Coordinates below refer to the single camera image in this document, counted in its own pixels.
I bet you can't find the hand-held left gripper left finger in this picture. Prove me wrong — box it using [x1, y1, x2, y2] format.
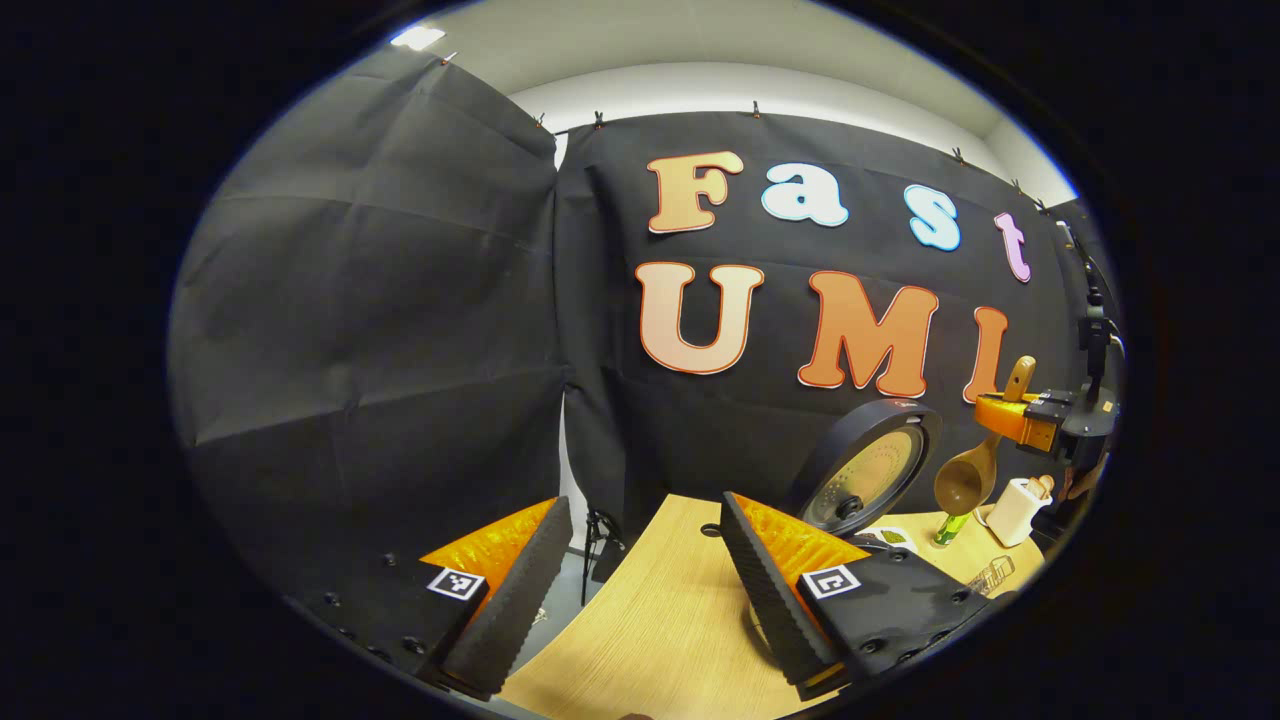
[285, 495, 574, 703]

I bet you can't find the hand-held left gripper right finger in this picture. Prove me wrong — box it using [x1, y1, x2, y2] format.
[720, 490, 1001, 701]

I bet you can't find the wooden spoon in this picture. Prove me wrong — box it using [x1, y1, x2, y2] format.
[933, 355, 1038, 517]

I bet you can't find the dark grey rice cooker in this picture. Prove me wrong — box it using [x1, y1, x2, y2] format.
[785, 398, 943, 536]

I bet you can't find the black metal stand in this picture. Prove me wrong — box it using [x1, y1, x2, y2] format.
[1060, 220, 1126, 401]

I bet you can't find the white toaster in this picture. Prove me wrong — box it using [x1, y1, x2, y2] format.
[985, 477, 1051, 548]

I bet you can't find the black tripod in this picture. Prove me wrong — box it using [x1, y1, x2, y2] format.
[580, 508, 626, 606]

